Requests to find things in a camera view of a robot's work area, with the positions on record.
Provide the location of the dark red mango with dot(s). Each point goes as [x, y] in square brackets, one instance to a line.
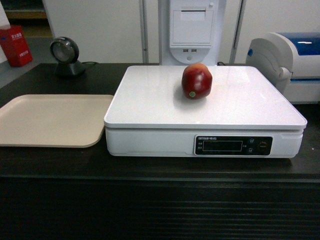
[196, 81]

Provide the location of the white checkout scale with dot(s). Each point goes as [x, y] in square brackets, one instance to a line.
[244, 116]

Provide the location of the black checkout counter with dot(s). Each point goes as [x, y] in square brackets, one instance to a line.
[88, 194]

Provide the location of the white receipt printer kiosk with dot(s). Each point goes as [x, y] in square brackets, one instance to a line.
[190, 31]

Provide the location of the beige plastic tray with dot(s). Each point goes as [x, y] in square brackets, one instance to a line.
[53, 120]

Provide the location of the black round barcode scanner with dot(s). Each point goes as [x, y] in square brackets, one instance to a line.
[66, 52]

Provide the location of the white blue label printer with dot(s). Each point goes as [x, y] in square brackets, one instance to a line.
[291, 62]

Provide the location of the red fire extinguisher box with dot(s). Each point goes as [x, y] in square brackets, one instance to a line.
[14, 45]

